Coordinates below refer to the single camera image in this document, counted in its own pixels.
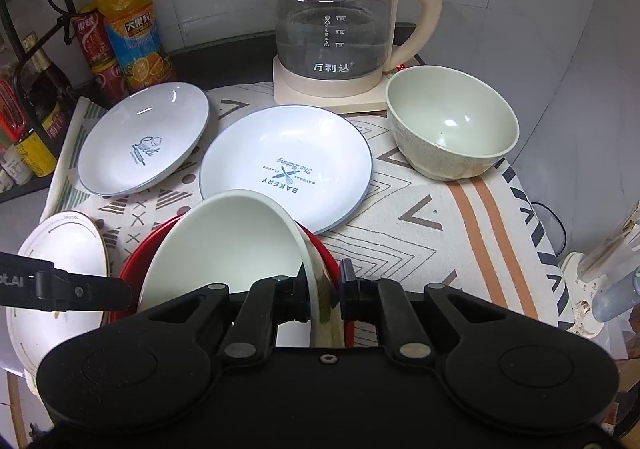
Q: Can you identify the large brown-rimmed white plate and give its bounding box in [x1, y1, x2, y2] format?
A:
[1, 210, 110, 395]

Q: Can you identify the pale green bowl front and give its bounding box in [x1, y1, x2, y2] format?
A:
[138, 190, 345, 348]

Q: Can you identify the pale green bowl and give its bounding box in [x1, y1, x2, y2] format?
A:
[138, 190, 345, 348]
[385, 65, 520, 182]

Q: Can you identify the red and black bowl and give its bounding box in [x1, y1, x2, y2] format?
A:
[106, 216, 341, 325]

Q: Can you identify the white plate Bakery logo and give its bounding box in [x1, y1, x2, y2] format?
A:
[198, 105, 373, 233]

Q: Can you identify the white plate Sweet logo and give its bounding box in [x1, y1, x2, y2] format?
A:
[77, 82, 212, 196]

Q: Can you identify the patterned fringed table cloth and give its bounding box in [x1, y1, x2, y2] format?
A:
[44, 100, 574, 330]

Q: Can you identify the large soy sauce bottle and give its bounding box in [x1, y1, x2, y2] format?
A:
[10, 32, 76, 178]

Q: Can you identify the red soda can upper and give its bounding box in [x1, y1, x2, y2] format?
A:
[70, 4, 114, 70]

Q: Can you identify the glass electric kettle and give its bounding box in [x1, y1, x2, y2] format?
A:
[274, 0, 442, 80]

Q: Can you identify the orange juice bottle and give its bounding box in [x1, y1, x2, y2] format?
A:
[93, 0, 174, 91]

